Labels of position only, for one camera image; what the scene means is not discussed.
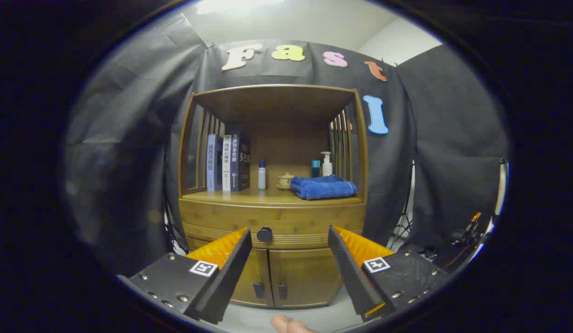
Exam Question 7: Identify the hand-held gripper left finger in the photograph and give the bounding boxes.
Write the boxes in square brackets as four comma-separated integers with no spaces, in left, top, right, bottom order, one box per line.
[116,227,253,325]

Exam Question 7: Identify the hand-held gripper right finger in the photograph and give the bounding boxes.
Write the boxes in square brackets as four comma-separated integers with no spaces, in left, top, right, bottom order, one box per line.
[327,225,450,323]

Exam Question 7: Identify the wooden countertop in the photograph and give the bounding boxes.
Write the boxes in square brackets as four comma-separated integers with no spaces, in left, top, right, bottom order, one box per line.
[181,185,364,206]

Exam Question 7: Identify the wooden cabinet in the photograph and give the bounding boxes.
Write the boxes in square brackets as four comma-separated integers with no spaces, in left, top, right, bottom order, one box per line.
[178,84,369,309]

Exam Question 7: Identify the black tripod stand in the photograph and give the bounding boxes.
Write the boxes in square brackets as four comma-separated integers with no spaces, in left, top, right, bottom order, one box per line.
[387,162,415,251]

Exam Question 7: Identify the folded blue towel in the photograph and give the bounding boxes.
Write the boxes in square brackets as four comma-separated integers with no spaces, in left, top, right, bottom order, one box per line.
[290,175,357,201]

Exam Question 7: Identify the white spine book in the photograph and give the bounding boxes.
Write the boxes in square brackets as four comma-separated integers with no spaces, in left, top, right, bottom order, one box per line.
[222,135,232,191]

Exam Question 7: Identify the pale blue grey book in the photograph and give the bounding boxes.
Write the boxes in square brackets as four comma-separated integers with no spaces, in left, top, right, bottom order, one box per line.
[206,134,224,192]

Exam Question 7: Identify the dark navy book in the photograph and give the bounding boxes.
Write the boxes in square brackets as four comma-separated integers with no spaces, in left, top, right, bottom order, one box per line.
[230,132,251,191]

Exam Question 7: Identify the orange black device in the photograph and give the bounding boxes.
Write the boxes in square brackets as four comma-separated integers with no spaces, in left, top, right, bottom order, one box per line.
[451,212,482,247]

